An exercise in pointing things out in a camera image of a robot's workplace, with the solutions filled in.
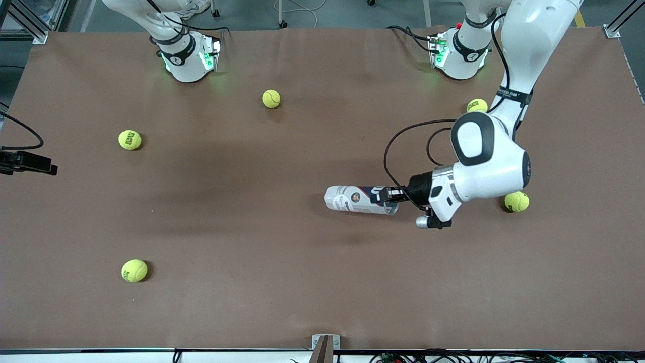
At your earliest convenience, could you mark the white floor cable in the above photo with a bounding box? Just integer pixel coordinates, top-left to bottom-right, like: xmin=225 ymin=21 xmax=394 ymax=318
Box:
xmin=275 ymin=0 xmax=319 ymax=28

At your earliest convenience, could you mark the black arm base cable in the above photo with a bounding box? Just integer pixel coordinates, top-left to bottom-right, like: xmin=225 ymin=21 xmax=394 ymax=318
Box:
xmin=385 ymin=25 xmax=439 ymax=53
xmin=146 ymin=0 xmax=230 ymax=38

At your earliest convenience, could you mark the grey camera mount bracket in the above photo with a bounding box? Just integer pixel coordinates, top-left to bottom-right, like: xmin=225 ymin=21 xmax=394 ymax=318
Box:
xmin=312 ymin=334 xmax=341 ymax=363

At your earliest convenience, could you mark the black right arm base cable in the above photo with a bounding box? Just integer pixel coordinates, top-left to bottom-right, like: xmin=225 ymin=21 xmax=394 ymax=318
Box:
xmin=146 ymin=0 xmax=230 ymax=38

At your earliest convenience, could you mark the right arm base connector plate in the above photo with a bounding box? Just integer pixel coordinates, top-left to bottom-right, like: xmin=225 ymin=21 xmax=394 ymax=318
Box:
xmin=199 ymin=34 xmax=223 ymax=72

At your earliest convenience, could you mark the black cable tangle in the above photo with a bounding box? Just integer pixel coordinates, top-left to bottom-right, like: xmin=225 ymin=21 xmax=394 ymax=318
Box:
xmin=370 ymin=348 xmax=645 ymax=363

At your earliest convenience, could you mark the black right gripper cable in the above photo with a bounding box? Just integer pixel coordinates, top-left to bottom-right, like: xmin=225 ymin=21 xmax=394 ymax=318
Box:
xmin=0 ymin=103 xmax=45 ymax=151

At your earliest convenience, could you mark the left arm base connector plate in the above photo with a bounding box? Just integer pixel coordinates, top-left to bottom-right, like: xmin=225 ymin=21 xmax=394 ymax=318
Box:
xmin=427 ymin=31 xmax=450 ymax=69

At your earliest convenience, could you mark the black left arm base cable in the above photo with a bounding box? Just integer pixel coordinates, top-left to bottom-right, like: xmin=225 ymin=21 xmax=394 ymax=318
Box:
xmin=385 ymin=25 xmax=439 ymax=53

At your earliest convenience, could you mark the aluminium frame post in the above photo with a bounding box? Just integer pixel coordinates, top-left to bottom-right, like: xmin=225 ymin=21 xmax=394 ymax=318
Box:
xmin=604 ymin=0 xmax=645 ymax=38
xmin=0 ymin=0 xmax=69 ymax=45

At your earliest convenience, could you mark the clear tennis ball can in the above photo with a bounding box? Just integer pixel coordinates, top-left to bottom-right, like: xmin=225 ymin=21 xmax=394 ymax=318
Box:
xmin=324 ymin=185 xmax=400 ymax=216

